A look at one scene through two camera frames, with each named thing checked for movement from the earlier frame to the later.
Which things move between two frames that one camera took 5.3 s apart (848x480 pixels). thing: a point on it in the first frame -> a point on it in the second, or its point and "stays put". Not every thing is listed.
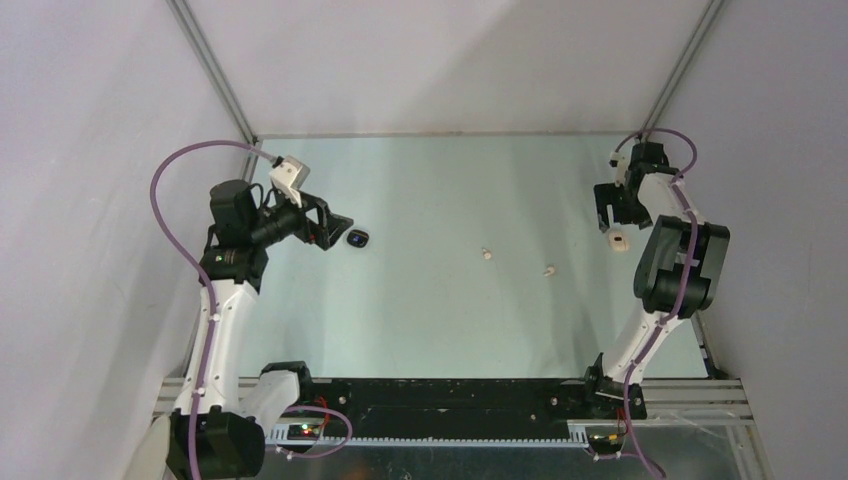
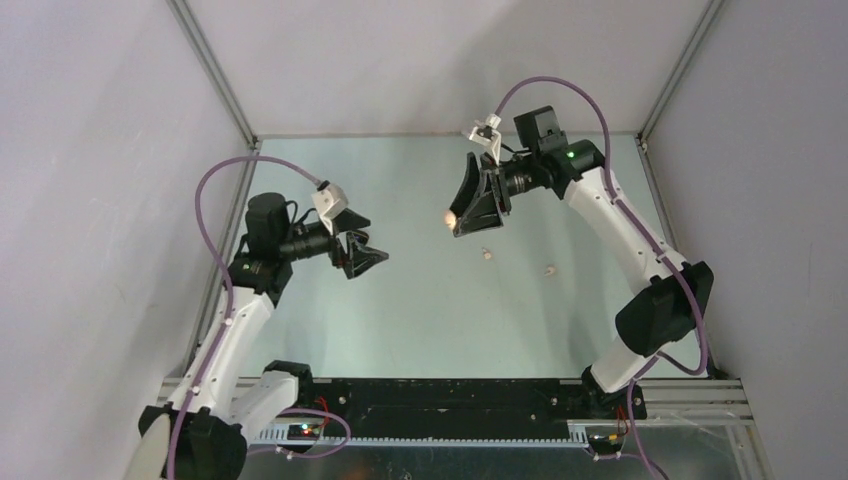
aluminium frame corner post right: (682, 65) stays put
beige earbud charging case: (618, 242) -> (450, 219)
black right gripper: (608, 194) -> (492, 201)
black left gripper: (329, 227) -> (357, 258)
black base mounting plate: (452, 409) stays put
